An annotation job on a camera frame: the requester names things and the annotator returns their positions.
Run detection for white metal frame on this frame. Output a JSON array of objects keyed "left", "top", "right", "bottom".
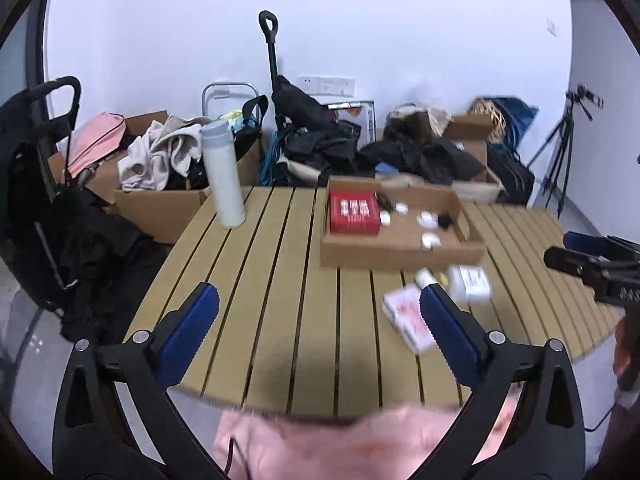
[{"left": 201, "top": 81, "right": 259, "bottom": 118}]

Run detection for blue bag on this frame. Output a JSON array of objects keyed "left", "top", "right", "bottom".
[{"left": 492, "top": 96, "right": 540, "bottom": 151}]

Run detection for person's right forearm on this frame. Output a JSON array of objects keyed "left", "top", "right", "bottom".
[{"left": 614, "top": 317, "right": 640, "bottom": 406}]

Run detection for large cardboard box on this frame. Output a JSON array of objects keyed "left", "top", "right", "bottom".
[{"left": 47, "top": 110, "right": 266, "bottom": 246}]

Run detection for shallow cardboard tray box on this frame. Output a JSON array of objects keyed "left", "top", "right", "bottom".
[{"left": 320, "top": 176, "right": 487, "bottom": 269}]

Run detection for wicker basket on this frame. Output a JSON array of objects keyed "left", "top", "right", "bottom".
[{"left": 467, "top": 99, "right": 507, "bottom": 143}]

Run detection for black suitcase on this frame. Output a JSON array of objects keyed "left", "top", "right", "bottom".
[{"left": 487, "top": 142, "right": 536, "bottom": 206}]

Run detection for black tripod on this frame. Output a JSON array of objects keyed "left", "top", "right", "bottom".
[{"left": 527, "top": 100, "right": 581, "bottom": 218}]

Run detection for blue straps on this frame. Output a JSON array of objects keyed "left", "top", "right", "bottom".
[{"left": 259, "top": 132, "right": 283, "bottom": 187}]

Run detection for beige clothes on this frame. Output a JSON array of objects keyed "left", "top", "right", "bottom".
[{"left": 117, "top": 114, "right": 213, "bottom": 192}]

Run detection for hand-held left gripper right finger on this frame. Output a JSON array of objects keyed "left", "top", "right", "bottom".
[{"left": 419, "top": 282, "right": 587, "bottom": 480}]

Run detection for black folding trolley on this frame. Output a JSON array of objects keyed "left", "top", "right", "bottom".
[{"left": 258, "top": 10, "right": 361, "bottom": 181}]

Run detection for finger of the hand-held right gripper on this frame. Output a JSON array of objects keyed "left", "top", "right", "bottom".
[
  {"left": 563, "top": 231, "right": 640, "bottom": 269},
  {"left": 544, "top": 246, "right": 640, "bottom": 307}
]

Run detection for open cardboard box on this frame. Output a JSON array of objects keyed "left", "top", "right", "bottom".
[{"left": 385, "top": 110, "right": 503, "bottom": 203}]

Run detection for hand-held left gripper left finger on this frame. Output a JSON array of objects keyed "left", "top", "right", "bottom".
[{"left": 51, "top": 281, "right": 221, "bottom": 480}]

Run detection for pink cloth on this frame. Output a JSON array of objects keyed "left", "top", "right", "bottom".
[{"left": 214, "top": 395, "right": 518, "bottom": 480}]

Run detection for white thermos bottle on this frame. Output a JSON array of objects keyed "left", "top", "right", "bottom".
[{"left": 200, "top": 120, "right": 247, "bottom": 229}]

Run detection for black cloth heap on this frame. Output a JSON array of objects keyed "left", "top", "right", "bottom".
[{"left": 357, "top": 132, "right": 486, "bottom": 186}]

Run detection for black tote bag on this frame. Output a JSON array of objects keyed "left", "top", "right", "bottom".
[{"left": 232, "top": 95, "right": 270, "bottom": 161}]

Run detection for white wall socket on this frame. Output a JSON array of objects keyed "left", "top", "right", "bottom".
[{"left": 297, "top": 76, "right": 356, "bottom": 97}]

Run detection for pink card packet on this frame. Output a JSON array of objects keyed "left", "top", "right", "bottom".
[{"left": 382, "top": 284, "right": 437, "bottom": 356}]

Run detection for beige crumpled bag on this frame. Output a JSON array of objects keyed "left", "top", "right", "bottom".
[{"left": 390, "top": 104, "right": 453, "bottom": 133}]

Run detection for black stroller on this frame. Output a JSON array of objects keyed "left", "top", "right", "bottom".
[{"left": 0, "top": 76, "right": 83, "bottom": 311}]

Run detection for red box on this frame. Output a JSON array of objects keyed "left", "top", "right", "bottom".
[{"left": 328, "top": 191, "right": 381, "bottom": 235}]

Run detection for translucent labelled bottle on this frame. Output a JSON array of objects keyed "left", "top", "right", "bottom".
[{"left": 446, "top": 265, "right": 493, "bottom": 303}]

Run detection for printed appliance box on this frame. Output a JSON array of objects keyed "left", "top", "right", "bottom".
[{"left": 320, "top": 99, "right": 377, "bottom": 151}]

